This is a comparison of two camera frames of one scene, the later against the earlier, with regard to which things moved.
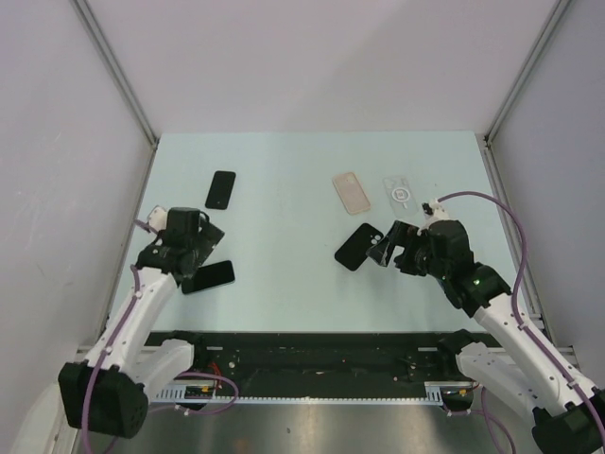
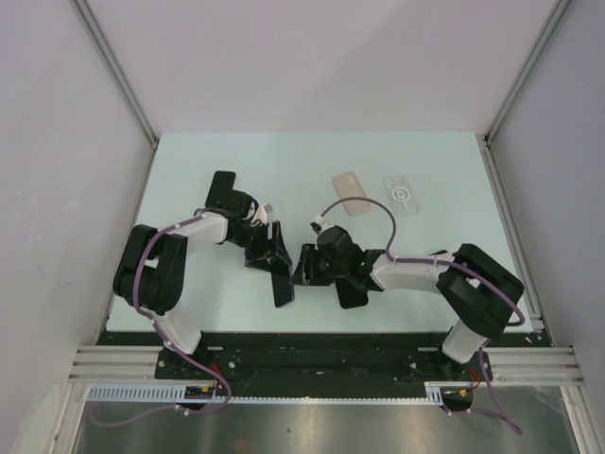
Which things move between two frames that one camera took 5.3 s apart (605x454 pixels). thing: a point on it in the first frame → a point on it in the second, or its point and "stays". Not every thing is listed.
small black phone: [220, 189] stays
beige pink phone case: [351, 193] stays
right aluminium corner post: [556, 13] stays
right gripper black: [400, 235] → [308, 256]
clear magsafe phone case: [400, 196] stays
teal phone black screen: [210, 276] → [284, 290]
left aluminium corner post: [110, 59] stays
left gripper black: [208, 236] → [277, 251]
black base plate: [319, 357] stays
